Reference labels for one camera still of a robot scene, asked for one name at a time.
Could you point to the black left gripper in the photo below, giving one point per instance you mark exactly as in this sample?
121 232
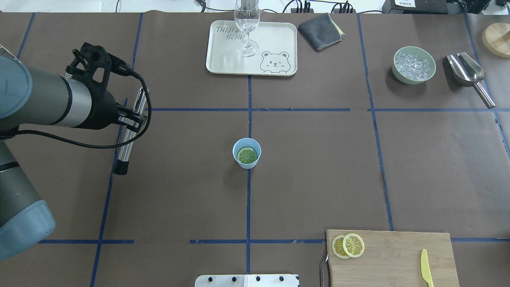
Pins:
102 108

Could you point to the steel muddler black tip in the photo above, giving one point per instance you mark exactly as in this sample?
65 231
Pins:
121 164

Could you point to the yellow lemon slice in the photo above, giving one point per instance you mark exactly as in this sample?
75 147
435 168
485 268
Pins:
246 155

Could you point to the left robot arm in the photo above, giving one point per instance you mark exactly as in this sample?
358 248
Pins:
35 96

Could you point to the light blue cup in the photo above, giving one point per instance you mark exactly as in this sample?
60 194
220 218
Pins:
247 142

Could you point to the clear wine glass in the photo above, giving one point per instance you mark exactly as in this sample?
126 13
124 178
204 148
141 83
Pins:
247 18

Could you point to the cream bear tray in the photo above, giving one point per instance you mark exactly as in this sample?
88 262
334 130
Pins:
272 50

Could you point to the grey folded cloth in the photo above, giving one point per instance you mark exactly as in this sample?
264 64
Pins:
321 32

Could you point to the wooden cutting board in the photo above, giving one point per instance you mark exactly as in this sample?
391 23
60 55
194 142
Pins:
390 259

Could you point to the black device box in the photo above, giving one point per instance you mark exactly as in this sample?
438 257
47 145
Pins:
415 7

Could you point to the green bowl of ice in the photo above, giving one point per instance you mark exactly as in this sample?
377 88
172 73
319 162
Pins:
413 65

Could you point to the yellow plastic knife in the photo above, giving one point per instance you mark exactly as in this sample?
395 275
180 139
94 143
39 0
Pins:
425 268

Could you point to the steel ice scoop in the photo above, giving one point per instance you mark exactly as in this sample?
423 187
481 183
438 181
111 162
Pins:
468 73

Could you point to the round wooden lid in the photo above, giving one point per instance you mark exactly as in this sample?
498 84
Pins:
496 38

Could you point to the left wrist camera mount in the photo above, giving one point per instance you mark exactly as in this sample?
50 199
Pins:
93 64

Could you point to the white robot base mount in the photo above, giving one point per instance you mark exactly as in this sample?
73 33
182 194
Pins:
248 280

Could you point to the power strip with cables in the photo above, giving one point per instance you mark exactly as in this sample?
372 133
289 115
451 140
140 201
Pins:
323 6

